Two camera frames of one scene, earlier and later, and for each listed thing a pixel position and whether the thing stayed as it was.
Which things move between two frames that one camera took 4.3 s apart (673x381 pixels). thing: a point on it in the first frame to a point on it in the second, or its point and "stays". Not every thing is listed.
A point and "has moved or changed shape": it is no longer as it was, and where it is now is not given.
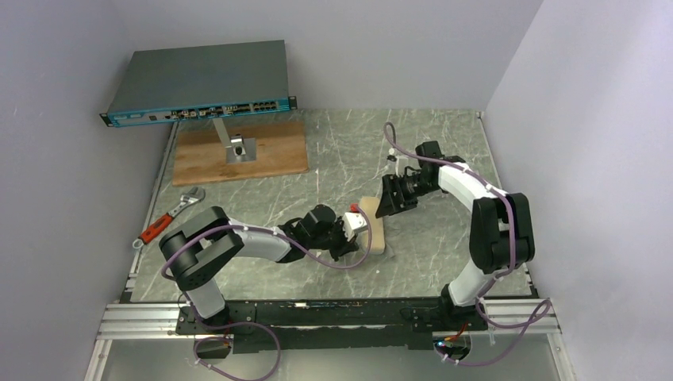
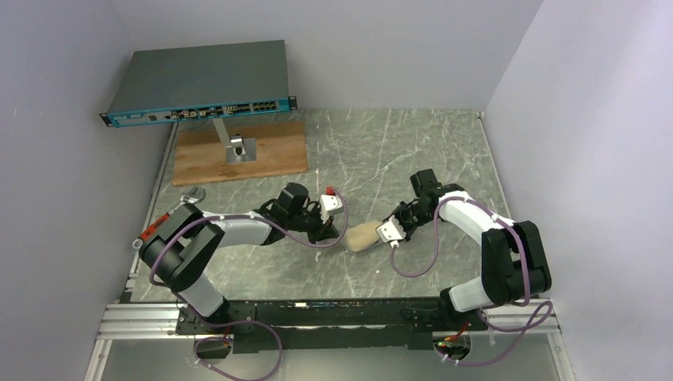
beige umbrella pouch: (377, 244) has moved or changed shape
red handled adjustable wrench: (195, 195) stays
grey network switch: (202, 82) stays
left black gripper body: (342, 240) to (326, 230)
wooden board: (200, 155) stays
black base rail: (329, 325) stays
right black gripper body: (396, 194) to (401, 215)
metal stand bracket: (238, 149) stays
